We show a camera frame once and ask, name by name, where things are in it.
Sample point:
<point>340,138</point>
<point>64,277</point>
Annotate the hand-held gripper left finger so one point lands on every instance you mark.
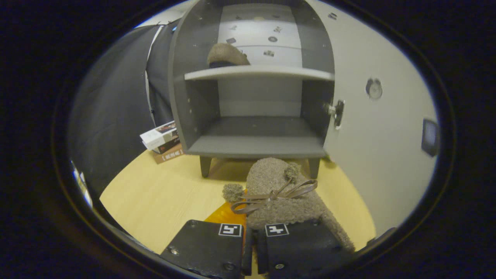
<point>247,255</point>

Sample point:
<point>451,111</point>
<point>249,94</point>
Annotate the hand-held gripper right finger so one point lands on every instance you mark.
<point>302,248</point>

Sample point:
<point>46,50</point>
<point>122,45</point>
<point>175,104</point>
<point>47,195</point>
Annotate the brown fuzzy shoe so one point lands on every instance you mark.
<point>271,217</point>
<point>226,54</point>

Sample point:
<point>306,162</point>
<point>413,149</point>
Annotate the grey shoe cabinet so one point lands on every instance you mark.
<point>255,133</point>

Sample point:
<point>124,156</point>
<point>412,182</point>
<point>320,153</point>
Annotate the brown cardboard box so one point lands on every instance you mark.
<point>168,155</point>

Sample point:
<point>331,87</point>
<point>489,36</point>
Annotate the white printed box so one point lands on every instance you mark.
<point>159,135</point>

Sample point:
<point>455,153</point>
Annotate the black backdrop cloth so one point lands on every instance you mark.
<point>112,116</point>

